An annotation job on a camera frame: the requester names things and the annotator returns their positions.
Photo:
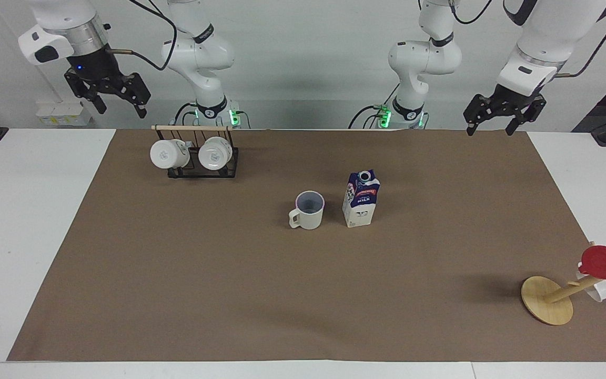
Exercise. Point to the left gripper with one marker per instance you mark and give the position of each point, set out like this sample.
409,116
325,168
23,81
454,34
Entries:
516,96

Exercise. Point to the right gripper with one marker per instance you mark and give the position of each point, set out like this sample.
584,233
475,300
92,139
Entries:
92,63

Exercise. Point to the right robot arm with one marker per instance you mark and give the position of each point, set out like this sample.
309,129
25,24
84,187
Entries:
198,50

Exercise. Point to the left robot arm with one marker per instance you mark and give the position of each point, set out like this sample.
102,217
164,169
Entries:
429,55

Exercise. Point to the blue and white milk carton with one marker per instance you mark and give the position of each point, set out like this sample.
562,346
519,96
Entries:
361,208

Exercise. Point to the white cup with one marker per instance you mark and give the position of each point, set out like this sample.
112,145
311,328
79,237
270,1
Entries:
600,290

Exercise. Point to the white power strip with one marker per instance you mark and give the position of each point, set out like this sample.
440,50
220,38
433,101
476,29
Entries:
63,115

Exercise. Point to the wooden mug tree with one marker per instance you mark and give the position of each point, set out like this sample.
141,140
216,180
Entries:
545,300

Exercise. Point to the white mug with purple inside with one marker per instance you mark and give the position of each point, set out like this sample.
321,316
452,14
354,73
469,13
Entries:
311,218

